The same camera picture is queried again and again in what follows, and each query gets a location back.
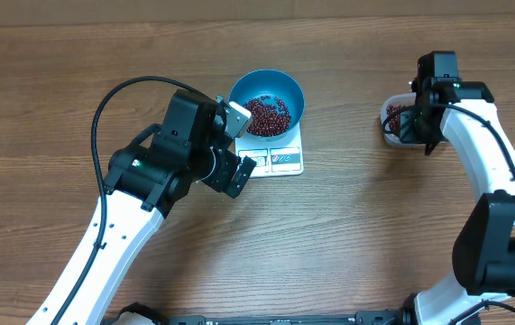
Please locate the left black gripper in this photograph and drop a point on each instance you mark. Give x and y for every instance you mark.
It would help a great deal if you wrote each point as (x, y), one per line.
(231, 171)

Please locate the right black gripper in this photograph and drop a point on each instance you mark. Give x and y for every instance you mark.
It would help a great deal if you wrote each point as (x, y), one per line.
(409, 128)

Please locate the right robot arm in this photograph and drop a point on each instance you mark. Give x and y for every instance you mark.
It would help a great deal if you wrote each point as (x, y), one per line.
(447, 109)

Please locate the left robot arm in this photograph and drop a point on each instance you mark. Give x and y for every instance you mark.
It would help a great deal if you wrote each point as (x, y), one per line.
(144, 180)

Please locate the white digital kitchen scale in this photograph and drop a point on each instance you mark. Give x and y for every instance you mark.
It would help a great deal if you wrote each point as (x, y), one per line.
(274, 157)

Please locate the red beans in bowl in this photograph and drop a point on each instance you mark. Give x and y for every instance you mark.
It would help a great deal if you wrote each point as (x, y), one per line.
(271, 116)

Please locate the blue metal bowl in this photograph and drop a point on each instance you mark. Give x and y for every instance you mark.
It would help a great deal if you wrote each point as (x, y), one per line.
(274, 83)

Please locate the clear plastic container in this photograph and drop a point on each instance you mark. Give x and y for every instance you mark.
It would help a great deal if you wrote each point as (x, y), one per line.
(408, 100)

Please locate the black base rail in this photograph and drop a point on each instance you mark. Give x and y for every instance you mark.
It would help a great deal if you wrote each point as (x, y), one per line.
(137, 313)

